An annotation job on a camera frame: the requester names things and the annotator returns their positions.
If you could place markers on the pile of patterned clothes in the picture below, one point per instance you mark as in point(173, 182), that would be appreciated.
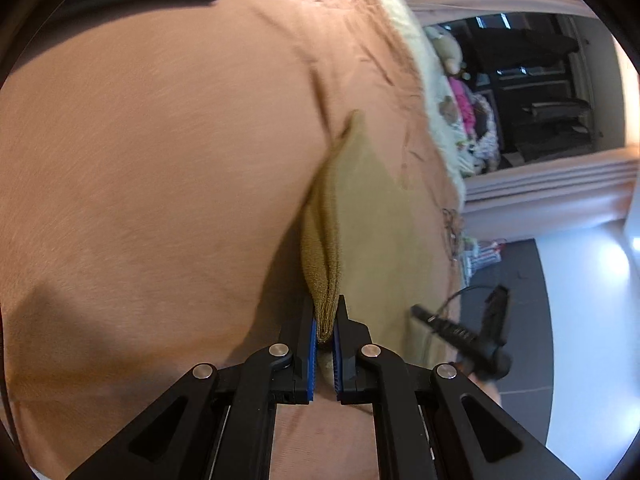
point(482, 135)

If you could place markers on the orange blanket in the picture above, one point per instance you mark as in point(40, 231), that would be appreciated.
point(150, 160)

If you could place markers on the olive printed t-shirt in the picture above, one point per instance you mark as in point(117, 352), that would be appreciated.
point(370, 210)

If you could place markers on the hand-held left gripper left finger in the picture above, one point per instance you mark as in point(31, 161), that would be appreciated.
point(312, 360)

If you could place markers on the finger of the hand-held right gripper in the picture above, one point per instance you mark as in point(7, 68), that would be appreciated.
point(497, 310)
point(445, 327)

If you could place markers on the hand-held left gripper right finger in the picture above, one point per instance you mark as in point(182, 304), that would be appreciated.
point(338, 360)

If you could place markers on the white drawer cabinet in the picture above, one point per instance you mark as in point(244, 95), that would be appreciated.
point(475, 260)

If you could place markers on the beige plush toy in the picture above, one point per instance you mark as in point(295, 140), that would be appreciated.
point(445, 50)

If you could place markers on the dark shelf unit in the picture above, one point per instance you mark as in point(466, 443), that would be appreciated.
point(540, 85)

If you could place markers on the pink cloth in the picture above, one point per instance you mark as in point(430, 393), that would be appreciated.
point(465, 105)

